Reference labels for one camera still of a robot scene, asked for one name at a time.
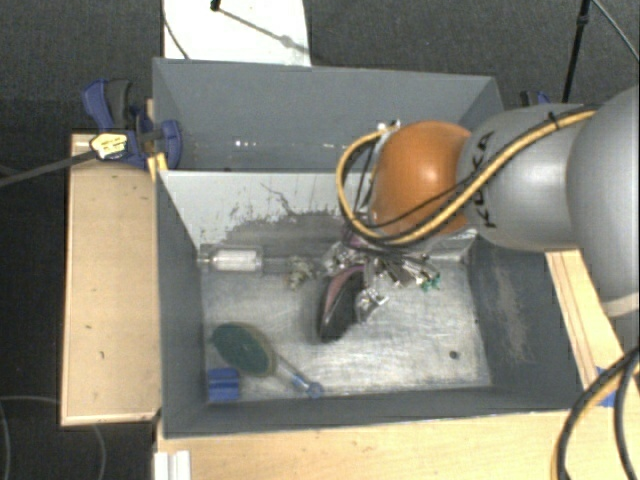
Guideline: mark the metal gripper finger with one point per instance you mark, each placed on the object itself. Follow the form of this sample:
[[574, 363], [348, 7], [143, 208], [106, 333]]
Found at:
[[372, 302]]

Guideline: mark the black and pink oval case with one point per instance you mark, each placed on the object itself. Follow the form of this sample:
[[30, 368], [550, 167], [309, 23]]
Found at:
[[337, 313]]

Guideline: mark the grey metal bin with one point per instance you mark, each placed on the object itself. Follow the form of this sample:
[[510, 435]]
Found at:
[[400, 358]]

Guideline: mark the small clear glass thing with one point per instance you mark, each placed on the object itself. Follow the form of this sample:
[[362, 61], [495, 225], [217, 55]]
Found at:
[[299, 274]]

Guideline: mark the clear glass bottle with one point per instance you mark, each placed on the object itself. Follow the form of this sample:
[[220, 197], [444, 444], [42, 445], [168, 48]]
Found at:
[[232, 260]]

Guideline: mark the blue ridged block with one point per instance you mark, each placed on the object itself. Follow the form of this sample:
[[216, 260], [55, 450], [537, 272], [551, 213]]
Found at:
[[223, 384]]

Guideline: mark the pale wood flat board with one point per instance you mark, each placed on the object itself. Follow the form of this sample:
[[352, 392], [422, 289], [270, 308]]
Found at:
[[112, 288]]

